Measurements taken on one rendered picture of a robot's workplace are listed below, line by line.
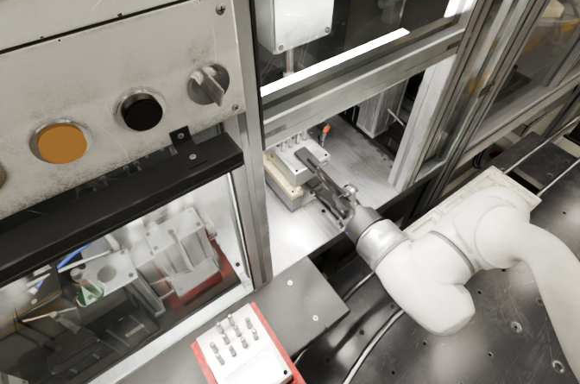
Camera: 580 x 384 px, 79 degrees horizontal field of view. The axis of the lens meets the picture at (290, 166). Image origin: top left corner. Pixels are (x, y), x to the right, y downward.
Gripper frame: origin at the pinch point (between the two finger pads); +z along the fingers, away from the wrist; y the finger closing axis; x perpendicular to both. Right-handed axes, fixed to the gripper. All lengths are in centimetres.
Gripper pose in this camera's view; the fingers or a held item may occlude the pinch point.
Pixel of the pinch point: (307, 166)
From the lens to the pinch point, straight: 79.0
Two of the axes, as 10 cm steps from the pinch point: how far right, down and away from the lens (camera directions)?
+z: -5.8, -6.3, 5.1
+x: -8.1, 4.4, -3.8
